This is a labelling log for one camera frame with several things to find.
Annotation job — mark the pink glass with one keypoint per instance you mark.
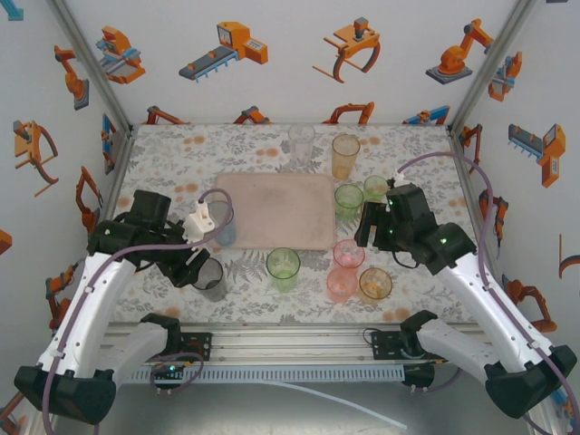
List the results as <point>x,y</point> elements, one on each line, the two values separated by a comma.
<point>342,285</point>
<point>348,256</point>

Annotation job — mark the medium green glass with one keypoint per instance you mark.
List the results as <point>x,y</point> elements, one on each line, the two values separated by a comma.
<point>348,199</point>

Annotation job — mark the grey glass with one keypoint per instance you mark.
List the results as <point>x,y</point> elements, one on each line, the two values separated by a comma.
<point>213,283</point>

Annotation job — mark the small green glass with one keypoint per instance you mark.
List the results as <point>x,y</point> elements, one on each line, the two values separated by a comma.
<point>375,185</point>

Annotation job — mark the wide amber glass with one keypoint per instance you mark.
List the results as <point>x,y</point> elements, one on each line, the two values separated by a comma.
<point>375,283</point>

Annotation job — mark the tall orange glass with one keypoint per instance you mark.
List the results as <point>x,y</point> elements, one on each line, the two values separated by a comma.
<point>345,156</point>

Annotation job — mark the tall green glass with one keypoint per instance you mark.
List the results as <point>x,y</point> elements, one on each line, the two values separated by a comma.
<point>283,269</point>

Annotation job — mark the tall clear glass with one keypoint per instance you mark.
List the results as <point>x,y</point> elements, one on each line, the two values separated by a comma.
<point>301,142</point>

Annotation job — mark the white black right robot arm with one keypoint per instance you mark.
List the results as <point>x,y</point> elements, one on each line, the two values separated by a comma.
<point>494,326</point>

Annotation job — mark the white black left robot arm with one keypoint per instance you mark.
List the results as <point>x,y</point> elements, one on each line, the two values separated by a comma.
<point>90,308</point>

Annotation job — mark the pink rectangular tray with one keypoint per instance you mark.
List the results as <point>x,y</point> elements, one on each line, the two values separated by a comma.
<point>281,213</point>

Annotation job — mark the blue glass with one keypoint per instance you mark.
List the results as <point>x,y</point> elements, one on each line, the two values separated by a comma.
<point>226,231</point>

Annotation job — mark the floral tablecloth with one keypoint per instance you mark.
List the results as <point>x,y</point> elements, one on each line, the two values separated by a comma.
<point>281,306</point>

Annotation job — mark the black controller board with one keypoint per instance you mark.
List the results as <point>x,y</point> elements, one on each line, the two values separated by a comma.
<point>419,378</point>
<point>170,372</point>

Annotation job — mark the thin white tube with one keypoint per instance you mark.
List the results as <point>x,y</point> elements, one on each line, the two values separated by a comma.
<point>383,417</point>

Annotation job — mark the aluminium side rail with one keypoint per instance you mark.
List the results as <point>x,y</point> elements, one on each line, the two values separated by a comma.
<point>494,267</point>
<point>123,149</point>

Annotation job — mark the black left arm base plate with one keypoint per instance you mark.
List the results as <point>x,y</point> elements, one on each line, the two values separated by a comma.
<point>197,346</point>

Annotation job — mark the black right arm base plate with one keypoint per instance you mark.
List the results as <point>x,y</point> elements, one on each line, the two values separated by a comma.
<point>383,349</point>

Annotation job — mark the aluminium frame rail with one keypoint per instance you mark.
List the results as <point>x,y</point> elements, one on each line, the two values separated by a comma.
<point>290,346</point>

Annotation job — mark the aluminium corner post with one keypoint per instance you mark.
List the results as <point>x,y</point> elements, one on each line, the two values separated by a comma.
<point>495,59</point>
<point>90,59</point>

